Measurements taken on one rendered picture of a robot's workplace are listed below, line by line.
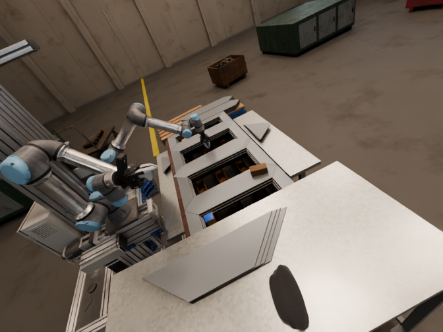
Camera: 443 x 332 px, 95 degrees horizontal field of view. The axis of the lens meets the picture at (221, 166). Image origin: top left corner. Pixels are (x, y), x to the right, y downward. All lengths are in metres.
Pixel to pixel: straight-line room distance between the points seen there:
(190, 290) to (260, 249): 0.33
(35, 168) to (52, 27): 11.35
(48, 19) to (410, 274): 12.52
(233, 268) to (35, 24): 12.25
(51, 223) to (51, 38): 11.12
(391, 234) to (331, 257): 0.23
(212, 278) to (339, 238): 0.53
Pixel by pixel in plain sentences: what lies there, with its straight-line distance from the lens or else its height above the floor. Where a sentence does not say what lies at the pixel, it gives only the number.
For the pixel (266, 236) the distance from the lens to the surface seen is 0.95.
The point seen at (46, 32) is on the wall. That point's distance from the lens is 12.47.
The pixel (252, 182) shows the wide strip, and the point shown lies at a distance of 1.44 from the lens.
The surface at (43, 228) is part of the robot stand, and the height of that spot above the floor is 1.17.
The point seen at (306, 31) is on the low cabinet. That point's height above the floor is 0.49.
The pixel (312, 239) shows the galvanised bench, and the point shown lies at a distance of 0.95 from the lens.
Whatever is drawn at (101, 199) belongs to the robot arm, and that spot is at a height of 1.24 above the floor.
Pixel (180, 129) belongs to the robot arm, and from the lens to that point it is 1.65.
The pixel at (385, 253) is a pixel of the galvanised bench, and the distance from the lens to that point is 0.96.
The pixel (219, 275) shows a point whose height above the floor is 1.07.
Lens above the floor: 1.89
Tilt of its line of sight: 38 degrees down
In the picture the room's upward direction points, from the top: 24 degrees counter-clockwise
